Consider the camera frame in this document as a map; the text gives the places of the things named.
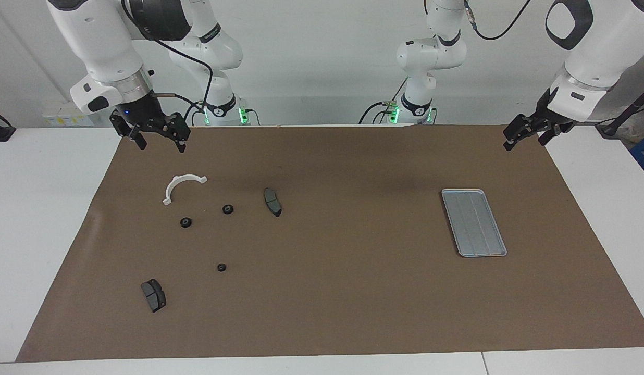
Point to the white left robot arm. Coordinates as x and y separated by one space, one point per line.
598 57

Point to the dark grey brake pad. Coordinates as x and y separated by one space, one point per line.
153 295
272 202

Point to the silver metal tray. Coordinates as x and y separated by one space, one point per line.
473 223

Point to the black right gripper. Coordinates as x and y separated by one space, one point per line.
145 112

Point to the white curved plastic bracket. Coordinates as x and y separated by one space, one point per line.
172 186

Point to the white power strip box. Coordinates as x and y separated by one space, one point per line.
66 114

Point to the black clamp mount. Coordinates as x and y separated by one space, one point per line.
1 133

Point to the black stand leg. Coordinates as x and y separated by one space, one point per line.
621 119

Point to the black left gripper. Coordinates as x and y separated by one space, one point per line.
550 121

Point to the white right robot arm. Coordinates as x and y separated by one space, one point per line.
108 47

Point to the brown table mat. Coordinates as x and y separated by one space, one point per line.
353 286

